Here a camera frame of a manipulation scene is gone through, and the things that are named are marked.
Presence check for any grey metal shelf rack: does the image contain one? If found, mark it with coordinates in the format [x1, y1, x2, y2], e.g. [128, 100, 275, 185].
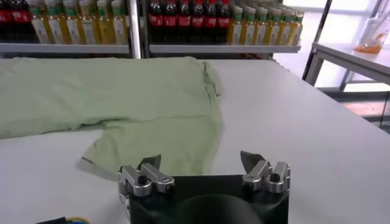
[0, 0, 143, 59]
[141, 0, 302, 59]

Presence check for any cola bottle red cap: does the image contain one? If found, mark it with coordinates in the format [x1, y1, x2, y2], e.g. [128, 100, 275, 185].
[0, 0, 13, 42]
[177, 0, 192, 43]
[216, 0, 231, 43]
[12, 0, 33, 42]
[191, 0, 205, 43]
[163, 0, 177, 43]
[149, 0, 164, 43]
[204, 0, 218, 43]

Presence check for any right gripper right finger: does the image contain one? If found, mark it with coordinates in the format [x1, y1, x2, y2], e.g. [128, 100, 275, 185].
[239, 150, 291, 194]

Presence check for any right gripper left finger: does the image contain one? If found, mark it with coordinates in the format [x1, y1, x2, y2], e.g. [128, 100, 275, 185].
[117, 154, 176, 198]

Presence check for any plastic cup orange liquid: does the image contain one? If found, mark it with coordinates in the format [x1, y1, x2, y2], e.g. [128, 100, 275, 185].
[354, 16, 390, 55]

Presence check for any light green shirt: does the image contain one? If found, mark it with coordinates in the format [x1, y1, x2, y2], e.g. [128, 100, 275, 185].
[0, 56, 225, 177]

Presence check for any white metal frame table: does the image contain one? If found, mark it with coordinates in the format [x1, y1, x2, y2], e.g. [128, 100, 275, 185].
[303, 41, 390, 122]

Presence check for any black metal pole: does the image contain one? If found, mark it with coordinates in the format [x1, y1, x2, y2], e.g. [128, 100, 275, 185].
[301, 0, 333, 82]

